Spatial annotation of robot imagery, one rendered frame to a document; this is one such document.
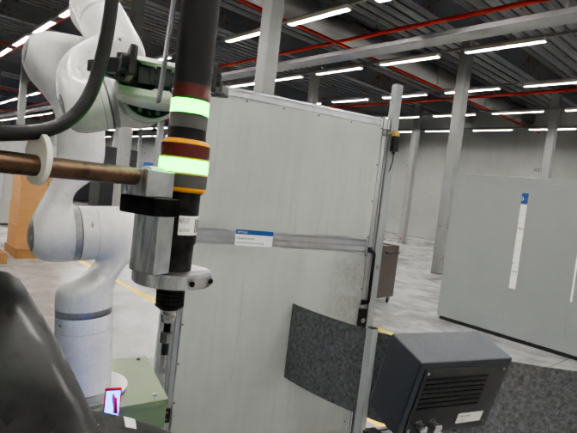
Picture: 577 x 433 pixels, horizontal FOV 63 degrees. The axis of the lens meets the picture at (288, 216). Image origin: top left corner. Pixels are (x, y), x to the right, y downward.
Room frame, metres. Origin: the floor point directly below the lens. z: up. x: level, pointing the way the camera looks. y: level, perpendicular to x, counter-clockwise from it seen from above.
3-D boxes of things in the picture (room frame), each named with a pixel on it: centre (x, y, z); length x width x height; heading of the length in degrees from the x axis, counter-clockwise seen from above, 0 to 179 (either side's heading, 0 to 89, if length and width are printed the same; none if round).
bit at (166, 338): (0.43, 0.10, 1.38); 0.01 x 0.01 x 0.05
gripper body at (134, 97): (0.61, 0.19, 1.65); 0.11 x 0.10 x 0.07; 25
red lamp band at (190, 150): (0.43, 0.10, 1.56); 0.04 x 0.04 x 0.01
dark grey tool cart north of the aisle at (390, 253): (7.34, -1.39, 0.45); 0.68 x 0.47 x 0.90; 45
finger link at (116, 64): (0.51, 0.20, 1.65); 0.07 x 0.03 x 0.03; 25
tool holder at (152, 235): (0.42, 0.10, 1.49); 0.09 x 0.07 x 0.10; 150
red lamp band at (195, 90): (0.43, 0.10, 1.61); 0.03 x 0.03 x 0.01
